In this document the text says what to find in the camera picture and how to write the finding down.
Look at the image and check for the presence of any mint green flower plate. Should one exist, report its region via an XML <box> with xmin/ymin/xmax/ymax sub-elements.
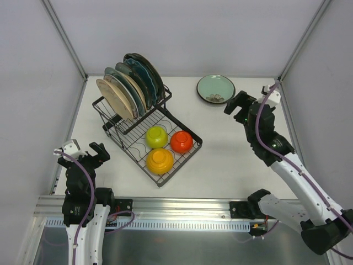
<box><xmin>196</xmin><ymin>75</ymin><xmax>236</xmax><ymax>104</ymax></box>

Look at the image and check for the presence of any cream bird plate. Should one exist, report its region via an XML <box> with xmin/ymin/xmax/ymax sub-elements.
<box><xmin>104</xmin><ymin>73</ymin><xmax>146</xmax><ymax>119</ymax></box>
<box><xmin>96</xmin><ymin>79</ymin><xmax>133</xmax><ymax>120</ymax></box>

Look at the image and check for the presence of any grey blue plate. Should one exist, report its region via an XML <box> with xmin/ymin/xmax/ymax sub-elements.
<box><xmin>104</xmin><ymin>67</ymin><xmax>147</xmax><ymax>119</ymax></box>

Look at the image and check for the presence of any grey deer plate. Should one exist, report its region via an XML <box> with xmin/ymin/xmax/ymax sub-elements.
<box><xmin>132</xmin><ymin>53</ymin><xmax>165</xmax><ymax>101</ymax></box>

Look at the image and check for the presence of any black striped cream plate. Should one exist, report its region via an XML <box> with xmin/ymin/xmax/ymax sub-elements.
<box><xmin>124</xmin><ymin>53</ymin><xmax>165</xmax><ymax>105</ymax></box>

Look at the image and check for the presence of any dark blue speckled plate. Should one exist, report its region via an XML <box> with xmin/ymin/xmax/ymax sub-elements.
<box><xmin>115</xmin><ymin>62</ymin><xmax>153</xmax><ymax>110</ymax></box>

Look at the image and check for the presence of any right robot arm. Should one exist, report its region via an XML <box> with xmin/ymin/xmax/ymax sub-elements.
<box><xmin>224</xmin><ymin>91</ymin><xmax>352</xmax><ymax>255</ymax></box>

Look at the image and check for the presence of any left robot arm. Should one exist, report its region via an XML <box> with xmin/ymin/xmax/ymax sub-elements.
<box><xmin>54</xmin><ymin>139</ymin><xmax>116</xmax><ymax>264</ymax></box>

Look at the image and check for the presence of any green bowl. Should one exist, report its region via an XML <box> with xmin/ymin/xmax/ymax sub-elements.
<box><xmin>145</xmin><ymin>126</ymin><xmax>168</xmax><ymax>149</ymax></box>

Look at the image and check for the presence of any yellow ribbed bowl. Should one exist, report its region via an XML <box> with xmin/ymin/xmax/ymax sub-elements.
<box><xmin>146</xmin><ymin>148</ymin><xmax>174</xmax><ymax>174</ymax></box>

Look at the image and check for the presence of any orange bowl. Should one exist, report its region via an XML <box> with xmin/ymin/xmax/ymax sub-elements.
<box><xmin>170</xmin><ymin>130</ymin><xmax>193</xmax><ymax>153</ymax></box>

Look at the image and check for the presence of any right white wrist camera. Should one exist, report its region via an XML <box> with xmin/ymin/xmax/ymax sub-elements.
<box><xmin>260</xmin><ymin>85</ymin><xmax>281</xmax><ymax>108</ymax></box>

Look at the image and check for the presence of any aluminium mounting rail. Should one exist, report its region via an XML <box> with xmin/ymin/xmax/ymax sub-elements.
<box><xmin>33</xmin><ymin>195</ymin><xmax>247</xmax><ymax>221</ymax></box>

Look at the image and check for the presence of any black wire dish rack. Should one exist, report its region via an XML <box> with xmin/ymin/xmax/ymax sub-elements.
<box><xmin>92</xmin><ymin>87</ymin><xmax>202</xmax><ymax>187</ymax></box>

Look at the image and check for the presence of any white slotted cable duct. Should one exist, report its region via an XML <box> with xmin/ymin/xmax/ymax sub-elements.
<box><xmin>45</xmin><ymin>218</ymin><xmax>251</xmax><ymax>233</ymax></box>

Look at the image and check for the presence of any right aluminium frame post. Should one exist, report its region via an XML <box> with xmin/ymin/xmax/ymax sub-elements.
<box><xmin>277</xmin><ymin>0</ymin><xmax>333</xmax><ymax>83</ymax></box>

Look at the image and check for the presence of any aluminium frame post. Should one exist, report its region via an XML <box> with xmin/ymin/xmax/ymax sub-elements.
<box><xmin>40</xmin><ymin>0</ymin><xmax>88</xmax><ymax>81</ymax></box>
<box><xmin>277</xmin><ymin>0</ymin><xmax>333</xmax><ymax>83</ymax></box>

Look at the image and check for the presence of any left aluminium frame post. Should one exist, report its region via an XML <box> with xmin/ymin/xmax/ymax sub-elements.
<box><xmin>40</xmin><ymin>0</ymin><xmax>88</xmax><ymax>81</ymax></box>

